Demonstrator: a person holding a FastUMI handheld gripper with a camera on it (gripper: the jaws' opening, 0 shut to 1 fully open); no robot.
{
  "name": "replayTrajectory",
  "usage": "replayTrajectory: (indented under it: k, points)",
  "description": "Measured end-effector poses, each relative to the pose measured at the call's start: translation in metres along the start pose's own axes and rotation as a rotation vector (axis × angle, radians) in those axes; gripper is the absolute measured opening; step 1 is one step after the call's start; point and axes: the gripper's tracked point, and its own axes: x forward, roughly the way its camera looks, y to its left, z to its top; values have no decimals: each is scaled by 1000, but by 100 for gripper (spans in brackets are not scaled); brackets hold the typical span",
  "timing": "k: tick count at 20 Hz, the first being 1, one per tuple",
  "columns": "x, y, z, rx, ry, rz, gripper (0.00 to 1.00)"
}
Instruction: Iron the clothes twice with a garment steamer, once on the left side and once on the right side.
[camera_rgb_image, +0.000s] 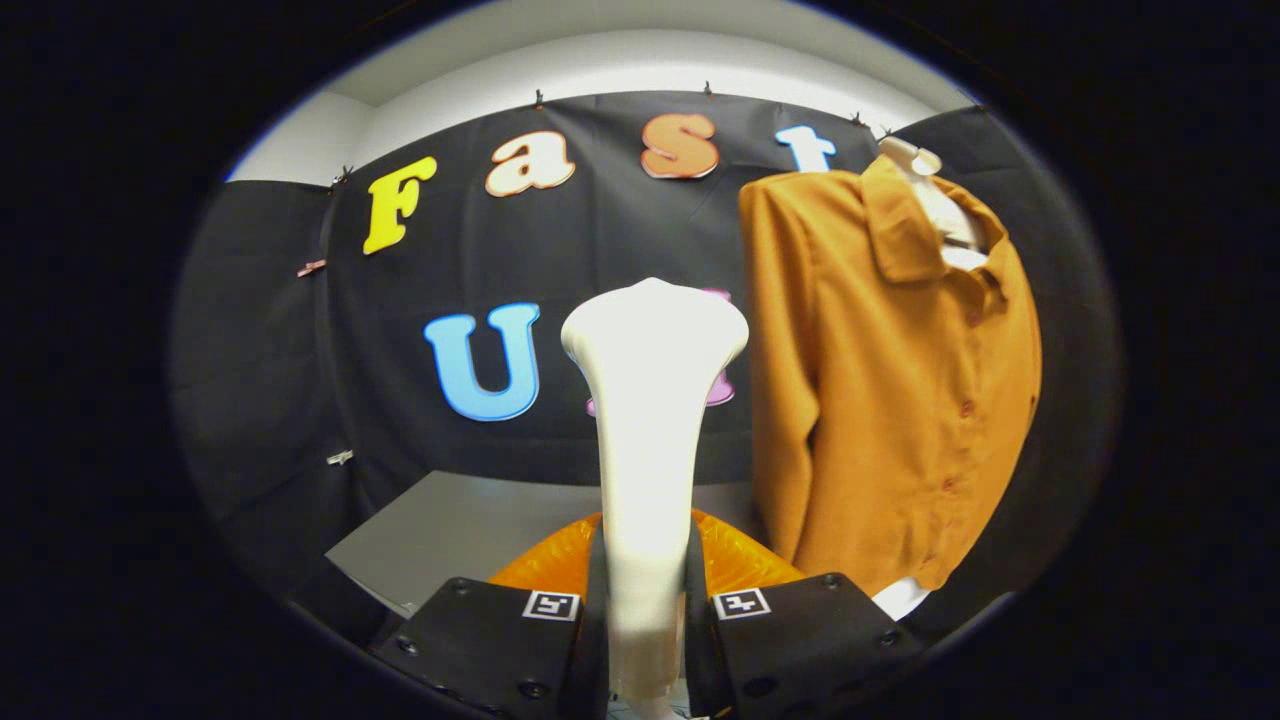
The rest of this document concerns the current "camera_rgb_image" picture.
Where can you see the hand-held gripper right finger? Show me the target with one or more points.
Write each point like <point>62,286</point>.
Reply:
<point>800,640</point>

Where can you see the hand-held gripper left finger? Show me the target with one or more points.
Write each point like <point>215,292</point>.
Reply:
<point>480,640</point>

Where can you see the orange button-up shirt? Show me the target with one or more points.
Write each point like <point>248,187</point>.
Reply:
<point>880,400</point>

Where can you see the white clothes hanger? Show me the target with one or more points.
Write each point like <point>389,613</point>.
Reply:
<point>935,205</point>

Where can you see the silver clip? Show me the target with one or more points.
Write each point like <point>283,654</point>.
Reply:
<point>340,457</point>

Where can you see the pink clip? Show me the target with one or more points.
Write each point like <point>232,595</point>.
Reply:
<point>311,268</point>

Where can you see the black backdrop cloth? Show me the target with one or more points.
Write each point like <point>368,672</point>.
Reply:
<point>600,230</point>

